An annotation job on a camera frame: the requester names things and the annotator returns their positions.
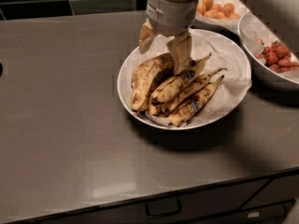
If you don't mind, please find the large white banana bowl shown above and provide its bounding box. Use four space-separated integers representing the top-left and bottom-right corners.
118 29 251 130

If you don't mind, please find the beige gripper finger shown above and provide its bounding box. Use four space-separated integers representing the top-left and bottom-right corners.
166 33 192 75
139 19 157 54

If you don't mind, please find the dark drawer front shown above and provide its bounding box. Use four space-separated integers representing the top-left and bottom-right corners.
40 178 270 224

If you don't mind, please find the banana with blue sticker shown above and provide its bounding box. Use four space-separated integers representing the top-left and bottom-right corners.
169 76 224 127
150 54 211 105

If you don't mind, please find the front banana with blue sticker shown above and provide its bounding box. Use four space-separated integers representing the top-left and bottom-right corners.
169 76 224 127

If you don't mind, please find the pile of red strawberries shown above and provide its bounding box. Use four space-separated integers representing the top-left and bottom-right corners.
255 39 299 74

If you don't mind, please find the pile of orange apricots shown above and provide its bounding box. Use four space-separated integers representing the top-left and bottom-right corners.
196 0 240 21

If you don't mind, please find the white bowl of strawberries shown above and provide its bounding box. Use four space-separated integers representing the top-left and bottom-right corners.
238 12 299 91

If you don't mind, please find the white paper liner in banana bowl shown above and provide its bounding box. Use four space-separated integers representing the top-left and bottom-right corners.
130 28 252 128

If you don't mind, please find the spotted banana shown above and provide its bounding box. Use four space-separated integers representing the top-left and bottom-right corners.
161 67 224 115
130 52 174 112

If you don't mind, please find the black drawer handle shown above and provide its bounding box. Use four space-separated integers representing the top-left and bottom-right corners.
145 198 182 219

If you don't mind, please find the white bowl of apricots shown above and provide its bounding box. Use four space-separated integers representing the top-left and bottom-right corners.
193 0 248 34

